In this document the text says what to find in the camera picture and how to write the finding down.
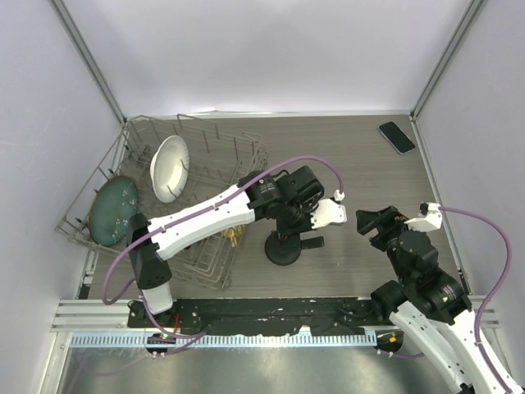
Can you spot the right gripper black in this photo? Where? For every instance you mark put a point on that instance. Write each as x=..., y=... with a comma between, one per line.
x=387, y=220

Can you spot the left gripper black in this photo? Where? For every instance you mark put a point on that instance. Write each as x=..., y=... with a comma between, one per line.
x=287, y=233

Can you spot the black phone stand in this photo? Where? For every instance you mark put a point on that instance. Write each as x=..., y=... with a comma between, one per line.
x=286, y=250

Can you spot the black smartphone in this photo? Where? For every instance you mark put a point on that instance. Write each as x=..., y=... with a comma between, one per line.
x=400, y=142

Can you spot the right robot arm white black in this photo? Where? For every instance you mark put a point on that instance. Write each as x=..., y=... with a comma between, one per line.
x=431, y=307

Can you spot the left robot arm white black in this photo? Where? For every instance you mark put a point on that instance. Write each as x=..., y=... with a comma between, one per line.
x=288, y=198

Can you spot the yellow cup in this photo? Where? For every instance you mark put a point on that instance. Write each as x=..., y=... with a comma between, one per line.
x=234, y=234

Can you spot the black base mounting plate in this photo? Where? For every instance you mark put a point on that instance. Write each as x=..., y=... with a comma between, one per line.
x=272, y=317

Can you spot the white plate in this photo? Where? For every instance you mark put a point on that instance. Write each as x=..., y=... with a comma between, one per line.
x=169, y=169

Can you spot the teal plate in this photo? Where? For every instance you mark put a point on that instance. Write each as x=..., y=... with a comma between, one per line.
x=114, y=204

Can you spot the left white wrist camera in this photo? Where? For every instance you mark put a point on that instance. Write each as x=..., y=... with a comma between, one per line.
x=329, y=212

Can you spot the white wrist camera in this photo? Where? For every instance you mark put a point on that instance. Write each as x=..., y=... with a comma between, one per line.
x=429, y=218
x=329, y=212

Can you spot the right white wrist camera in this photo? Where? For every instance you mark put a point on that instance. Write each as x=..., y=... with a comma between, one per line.
x=429, y=218

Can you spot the white slotted cable duct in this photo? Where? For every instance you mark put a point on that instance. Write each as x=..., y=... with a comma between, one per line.
x=148, y=339

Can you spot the grey wire dish rack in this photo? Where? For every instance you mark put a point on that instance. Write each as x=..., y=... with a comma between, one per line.
x=217, y=160

